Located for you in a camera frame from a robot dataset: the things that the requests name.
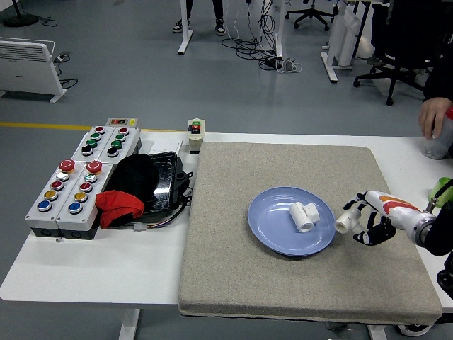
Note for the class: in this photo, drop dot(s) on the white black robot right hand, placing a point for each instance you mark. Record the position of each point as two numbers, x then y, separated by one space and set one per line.
393 207

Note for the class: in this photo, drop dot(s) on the person's hand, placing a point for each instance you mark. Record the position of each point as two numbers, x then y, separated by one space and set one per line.
431 113

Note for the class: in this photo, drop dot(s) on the clear bottle red cap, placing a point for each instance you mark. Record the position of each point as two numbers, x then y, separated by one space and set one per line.
440 145

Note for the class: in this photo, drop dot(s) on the white tee fitting metal thread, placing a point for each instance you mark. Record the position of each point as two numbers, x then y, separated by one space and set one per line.
346 219

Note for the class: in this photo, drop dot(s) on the plain white tee pipe fitting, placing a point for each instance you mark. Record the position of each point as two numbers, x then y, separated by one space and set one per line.
301 217

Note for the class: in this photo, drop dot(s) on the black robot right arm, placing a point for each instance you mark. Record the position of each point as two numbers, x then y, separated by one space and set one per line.
439 233

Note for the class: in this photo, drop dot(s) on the blue round plate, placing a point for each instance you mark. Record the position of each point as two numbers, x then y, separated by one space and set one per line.
272 226

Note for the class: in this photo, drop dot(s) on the green tape roll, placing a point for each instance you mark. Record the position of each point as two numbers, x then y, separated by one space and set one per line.
437 189

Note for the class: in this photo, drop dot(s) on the black swivel office chair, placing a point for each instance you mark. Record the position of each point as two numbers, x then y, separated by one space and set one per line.
407 35

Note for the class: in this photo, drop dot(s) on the seated person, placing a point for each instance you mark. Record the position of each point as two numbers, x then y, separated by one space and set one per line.
378 32

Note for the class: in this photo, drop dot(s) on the grey-brown mat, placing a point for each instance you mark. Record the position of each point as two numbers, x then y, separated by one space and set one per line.
230 265

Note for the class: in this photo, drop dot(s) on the black foot pedal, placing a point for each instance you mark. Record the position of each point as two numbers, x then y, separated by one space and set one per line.
166 177

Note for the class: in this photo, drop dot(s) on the background person standing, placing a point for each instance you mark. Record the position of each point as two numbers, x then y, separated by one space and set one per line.
219 21

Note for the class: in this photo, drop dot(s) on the white paper card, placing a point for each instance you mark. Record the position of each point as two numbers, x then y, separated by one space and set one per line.
166 146

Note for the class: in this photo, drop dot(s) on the black cloth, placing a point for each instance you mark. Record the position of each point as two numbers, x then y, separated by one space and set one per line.
136 177

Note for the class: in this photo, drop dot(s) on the white desk leg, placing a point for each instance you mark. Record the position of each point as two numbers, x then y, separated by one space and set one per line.
185 32

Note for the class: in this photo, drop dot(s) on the red cloth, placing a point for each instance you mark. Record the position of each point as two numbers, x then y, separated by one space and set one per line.
117 207

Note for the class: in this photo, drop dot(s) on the grey four-button control box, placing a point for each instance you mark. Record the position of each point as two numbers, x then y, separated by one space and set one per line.
117 142
92 142

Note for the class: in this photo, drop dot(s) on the white table leg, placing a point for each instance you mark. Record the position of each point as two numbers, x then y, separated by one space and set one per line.
129 326

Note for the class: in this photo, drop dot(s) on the grey box red emergency button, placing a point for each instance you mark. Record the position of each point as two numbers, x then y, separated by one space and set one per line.
82 200
52 198

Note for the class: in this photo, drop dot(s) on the floor power strip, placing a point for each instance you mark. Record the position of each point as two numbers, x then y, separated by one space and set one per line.
63 56

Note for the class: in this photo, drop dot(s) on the white panel heater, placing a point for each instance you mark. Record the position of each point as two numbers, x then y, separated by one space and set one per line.
24 69

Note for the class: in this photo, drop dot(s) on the black round stand base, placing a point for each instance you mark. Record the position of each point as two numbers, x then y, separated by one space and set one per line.
20 17

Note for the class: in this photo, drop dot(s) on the white desk frame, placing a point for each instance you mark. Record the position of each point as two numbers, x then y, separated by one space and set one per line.
336 46

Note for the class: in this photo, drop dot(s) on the white switch green red buttons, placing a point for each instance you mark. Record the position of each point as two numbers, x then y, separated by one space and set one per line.
196 136

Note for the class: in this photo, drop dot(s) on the small grey switch yellow label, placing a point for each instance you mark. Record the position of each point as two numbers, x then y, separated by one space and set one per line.
121 122

